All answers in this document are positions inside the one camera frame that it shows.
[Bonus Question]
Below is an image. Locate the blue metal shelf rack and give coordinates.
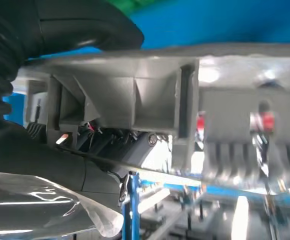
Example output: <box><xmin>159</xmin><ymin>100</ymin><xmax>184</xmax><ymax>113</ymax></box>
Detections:
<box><xmin>2</xmin><ymin>0</ymin><xmax>290</xmax><ymax>240</ymax></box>

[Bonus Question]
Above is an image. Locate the green plastic crate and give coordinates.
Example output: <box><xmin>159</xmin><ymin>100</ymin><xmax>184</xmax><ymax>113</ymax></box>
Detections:
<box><xmin>107</xmin><ymin>0</ymin><xmax>161</xmax><ymax>14</ymax></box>

